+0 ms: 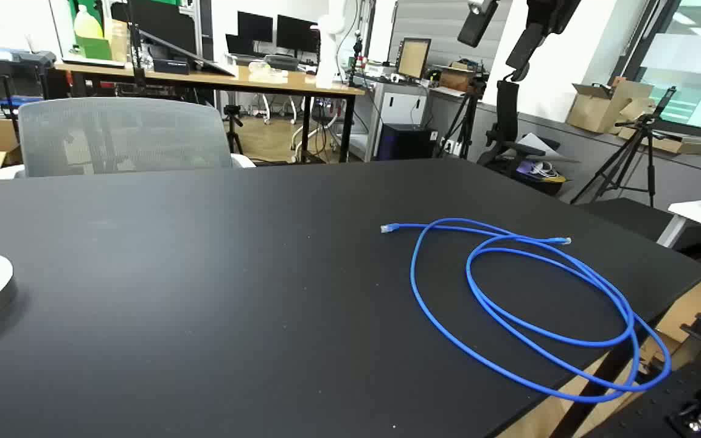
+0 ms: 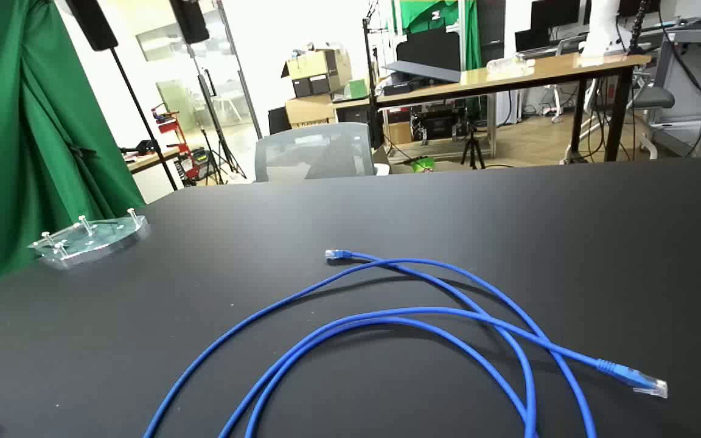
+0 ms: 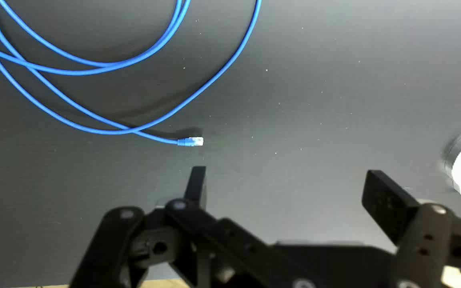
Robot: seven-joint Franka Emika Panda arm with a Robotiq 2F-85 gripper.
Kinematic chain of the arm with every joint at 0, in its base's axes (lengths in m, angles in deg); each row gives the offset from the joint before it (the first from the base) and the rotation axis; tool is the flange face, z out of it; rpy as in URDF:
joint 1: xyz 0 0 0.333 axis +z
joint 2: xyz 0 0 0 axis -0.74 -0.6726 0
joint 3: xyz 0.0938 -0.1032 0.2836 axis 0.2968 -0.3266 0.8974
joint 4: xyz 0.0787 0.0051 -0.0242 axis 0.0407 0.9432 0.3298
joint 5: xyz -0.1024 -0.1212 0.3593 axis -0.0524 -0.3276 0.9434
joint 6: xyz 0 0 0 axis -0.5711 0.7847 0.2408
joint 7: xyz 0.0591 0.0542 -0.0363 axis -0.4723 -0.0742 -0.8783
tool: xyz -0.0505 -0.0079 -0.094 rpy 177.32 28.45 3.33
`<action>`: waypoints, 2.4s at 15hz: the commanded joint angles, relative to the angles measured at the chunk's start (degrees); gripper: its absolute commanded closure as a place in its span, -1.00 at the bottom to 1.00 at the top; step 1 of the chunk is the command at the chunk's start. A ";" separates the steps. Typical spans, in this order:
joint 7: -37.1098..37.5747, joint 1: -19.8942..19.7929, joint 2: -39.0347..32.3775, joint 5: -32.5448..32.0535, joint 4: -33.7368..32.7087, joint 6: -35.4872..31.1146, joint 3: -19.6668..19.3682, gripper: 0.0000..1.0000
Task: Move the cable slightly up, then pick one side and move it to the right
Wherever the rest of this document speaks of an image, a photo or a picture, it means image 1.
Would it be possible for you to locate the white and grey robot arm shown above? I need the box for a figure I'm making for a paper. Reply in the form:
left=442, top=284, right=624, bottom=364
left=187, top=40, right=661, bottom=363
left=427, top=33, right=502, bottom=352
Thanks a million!
left=457, top=0, right=581, bottom=69

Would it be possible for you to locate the black office chair background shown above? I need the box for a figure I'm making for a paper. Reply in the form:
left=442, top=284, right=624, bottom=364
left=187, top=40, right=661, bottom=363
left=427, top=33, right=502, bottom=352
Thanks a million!
left=480, top=65, right=569, bottom=196

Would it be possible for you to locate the black computer monitor right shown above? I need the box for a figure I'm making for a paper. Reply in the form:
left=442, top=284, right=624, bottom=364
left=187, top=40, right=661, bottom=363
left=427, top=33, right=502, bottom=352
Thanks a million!
left=276, top=15, right=318, bottom=54

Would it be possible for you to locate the black computer monitor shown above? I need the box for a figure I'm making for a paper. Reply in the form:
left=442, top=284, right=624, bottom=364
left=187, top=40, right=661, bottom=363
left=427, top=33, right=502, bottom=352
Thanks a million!
left=237, top=12, right=273, bottom=42
left=276, top=15, right=318, bottom=54

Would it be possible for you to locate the black computer monitor left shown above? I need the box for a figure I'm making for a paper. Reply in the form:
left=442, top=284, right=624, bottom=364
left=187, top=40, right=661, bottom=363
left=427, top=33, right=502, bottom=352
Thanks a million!
left=237, top=12, right=273, bottom=42

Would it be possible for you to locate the wooden desk with black legs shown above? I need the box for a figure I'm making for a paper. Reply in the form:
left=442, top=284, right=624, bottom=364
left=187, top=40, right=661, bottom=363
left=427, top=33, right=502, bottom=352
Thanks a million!
left=57, top=63, right=362, bottom=164

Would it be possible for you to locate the open cardboard box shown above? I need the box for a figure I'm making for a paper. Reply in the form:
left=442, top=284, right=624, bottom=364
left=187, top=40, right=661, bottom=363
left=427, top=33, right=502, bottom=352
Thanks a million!
left=568, top=78, right=650, bottom=133

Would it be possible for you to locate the grey mesh office chair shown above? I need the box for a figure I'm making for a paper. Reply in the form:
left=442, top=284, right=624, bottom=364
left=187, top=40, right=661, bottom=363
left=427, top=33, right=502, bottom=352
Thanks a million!
left=0, top=97, right=254, bottom=179

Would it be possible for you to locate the green and white poster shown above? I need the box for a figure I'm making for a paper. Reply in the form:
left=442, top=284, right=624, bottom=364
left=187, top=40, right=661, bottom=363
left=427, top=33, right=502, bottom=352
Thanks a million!
left=48, top=0, right=121, bottom=69

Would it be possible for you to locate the wooden picture frame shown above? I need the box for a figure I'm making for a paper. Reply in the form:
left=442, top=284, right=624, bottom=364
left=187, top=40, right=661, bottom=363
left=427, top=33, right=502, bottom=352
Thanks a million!
left=396, top=40, right=430, bottom=78

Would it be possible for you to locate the black camera tripod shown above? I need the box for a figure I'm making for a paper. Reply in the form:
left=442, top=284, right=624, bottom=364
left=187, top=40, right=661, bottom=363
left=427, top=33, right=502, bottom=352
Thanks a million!
left=571, top=85, right=676, bottom=204

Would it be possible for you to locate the black perforated metal bracket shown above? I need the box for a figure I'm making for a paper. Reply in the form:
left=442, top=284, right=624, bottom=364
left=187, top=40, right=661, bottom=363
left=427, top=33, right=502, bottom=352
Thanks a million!
left=586, top=315, right=701, bottom=438

